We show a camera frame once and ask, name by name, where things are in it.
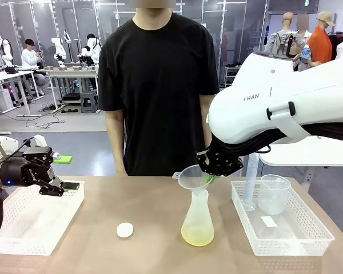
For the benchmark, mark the translucent plastic conical flask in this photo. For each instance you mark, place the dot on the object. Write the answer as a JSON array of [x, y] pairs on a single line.
[[197, 228]]

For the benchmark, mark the clear plastic funnel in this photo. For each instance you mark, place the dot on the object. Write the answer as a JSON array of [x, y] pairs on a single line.
[[190, 177]]

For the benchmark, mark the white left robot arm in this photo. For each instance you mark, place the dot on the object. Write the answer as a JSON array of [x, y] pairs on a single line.
[[5, 142]]

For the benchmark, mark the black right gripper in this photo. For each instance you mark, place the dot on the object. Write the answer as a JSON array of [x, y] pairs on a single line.
[[217, 157]]

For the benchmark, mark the white paper label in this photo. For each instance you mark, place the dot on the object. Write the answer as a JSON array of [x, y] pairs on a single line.
[[269, 221]]

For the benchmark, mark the seated person in white shirt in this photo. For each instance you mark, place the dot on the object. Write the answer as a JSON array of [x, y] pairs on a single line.
[[30, 57]]

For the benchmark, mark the mannequin in orange with cap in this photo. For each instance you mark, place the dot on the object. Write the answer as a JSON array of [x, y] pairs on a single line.
[[320, 45]]

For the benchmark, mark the white desk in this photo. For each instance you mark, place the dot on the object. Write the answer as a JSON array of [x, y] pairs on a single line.
[[5, 75], [70, 73]]

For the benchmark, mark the white humanoid robot black head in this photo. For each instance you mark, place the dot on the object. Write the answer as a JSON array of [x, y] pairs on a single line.
[[91, 48]]

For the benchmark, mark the person's right forearm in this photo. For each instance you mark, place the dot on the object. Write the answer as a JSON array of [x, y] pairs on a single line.
[[115, 137]]

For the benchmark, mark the grey step stool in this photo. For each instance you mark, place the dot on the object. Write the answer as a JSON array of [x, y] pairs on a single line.
[[88, 104]]

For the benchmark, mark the mannequin in grey shirt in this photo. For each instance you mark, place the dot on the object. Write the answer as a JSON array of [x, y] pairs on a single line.
[[274, 42]]

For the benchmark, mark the person's right hand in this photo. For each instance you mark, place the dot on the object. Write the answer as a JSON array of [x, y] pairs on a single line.
[[121, 170]]

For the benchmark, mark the black bag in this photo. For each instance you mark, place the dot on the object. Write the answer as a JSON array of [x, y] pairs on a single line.
[[11, 70]]

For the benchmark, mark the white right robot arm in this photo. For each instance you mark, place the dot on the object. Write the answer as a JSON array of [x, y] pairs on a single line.
[[260, 114]]

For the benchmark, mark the clear plastic measuring beaker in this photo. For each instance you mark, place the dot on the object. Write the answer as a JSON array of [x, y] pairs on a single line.
[[274, 199]]

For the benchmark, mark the person in black t-shirt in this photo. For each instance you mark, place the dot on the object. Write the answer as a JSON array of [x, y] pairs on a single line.
[[157, 85]]

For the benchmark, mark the black tripod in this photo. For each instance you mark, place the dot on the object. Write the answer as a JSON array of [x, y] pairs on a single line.
[[288, 45]]

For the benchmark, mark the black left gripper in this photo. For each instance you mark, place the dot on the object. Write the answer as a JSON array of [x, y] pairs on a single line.
[[31, 171]]

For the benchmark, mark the clear plastic graduated cylinder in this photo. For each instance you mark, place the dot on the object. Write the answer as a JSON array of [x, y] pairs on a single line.
[[251, 177]]

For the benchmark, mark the black box under desk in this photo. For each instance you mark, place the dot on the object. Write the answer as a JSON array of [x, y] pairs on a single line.
[[71, 97]]

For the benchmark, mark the white shoe rack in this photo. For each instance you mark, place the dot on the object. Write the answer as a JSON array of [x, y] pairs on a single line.
[[231, 74]]

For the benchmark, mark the white drawer cabinet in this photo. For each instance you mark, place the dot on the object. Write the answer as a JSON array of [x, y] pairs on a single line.
[[3, 100]]

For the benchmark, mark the white round stopper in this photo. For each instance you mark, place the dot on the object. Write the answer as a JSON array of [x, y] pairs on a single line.
[[125, 229]]

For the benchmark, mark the large white table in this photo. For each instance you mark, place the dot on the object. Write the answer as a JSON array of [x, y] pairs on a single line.
[[317, 151]]

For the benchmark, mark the standing person in white shirt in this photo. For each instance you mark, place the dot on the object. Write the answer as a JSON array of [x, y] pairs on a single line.
[[305, 35]]

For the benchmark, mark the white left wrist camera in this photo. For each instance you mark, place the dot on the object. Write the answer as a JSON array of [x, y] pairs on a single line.
[[40, 140]]

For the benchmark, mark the white perforated plastic basket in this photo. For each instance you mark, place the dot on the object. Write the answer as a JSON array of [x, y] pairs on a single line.
[[303, 242], [31, 222]]

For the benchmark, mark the person's left forearm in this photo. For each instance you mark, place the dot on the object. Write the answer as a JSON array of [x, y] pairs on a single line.
[[203, 114]]

